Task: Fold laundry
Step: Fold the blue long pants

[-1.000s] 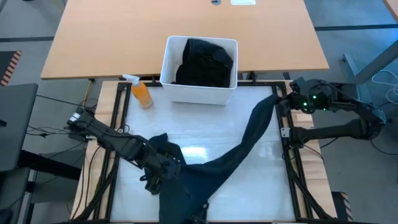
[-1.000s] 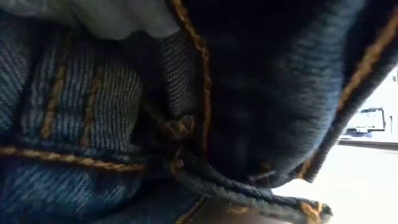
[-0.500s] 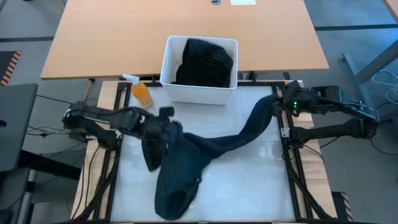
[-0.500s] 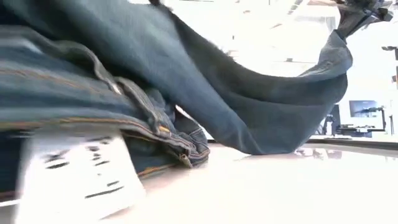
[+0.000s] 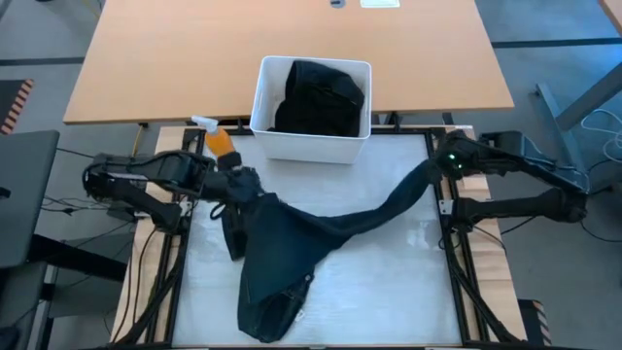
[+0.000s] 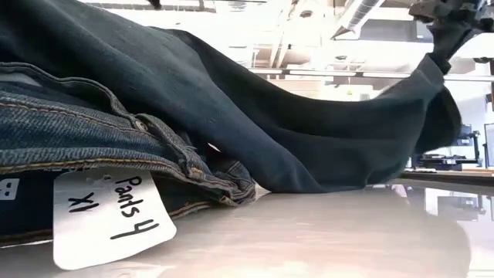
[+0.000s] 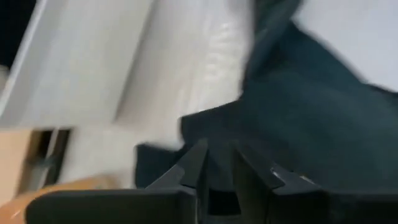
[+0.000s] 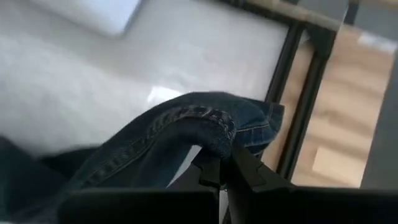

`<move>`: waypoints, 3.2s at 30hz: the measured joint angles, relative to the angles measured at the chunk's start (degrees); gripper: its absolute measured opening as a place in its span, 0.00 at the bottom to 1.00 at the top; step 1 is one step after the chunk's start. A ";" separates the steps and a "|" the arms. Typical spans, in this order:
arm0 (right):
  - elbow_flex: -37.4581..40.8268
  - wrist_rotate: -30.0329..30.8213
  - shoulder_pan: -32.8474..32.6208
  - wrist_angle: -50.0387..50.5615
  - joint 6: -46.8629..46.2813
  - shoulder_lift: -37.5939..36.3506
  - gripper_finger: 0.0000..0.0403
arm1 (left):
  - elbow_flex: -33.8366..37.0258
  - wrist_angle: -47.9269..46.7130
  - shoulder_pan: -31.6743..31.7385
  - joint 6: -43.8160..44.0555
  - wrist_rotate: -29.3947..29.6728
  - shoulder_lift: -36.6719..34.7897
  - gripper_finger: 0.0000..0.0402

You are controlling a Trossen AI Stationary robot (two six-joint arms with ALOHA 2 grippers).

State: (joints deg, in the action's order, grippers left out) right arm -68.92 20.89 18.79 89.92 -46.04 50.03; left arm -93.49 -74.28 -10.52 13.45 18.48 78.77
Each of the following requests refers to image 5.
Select orange spray bottle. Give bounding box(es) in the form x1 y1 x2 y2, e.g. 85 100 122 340
190 115 237 159

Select yellow cable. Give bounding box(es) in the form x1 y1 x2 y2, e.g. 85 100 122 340
130 123 146 159

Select black metal floor beam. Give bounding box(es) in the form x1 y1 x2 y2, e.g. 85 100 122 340
26 233 128 283

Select dark navy garment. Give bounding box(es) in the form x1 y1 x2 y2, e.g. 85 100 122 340
273 59 366 139

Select white perforated laundry basket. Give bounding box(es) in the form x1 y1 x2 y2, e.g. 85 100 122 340
249 54 373 165

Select dark blue jeans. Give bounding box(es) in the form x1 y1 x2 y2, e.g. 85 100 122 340
219 157 444 344

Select black mat hazard-striped edge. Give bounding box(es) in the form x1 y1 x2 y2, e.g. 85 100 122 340
0 79 35 136

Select light wooden desk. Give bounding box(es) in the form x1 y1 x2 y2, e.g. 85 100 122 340
62 0 515 126
598 0 622 35

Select hazard-striped black block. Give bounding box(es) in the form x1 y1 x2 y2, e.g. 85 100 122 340
517 298 554 347

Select white cable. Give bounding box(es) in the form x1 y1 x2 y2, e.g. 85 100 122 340
580 108 622 164

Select grey metal desk leg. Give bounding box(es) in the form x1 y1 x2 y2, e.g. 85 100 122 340
536 61 622 177

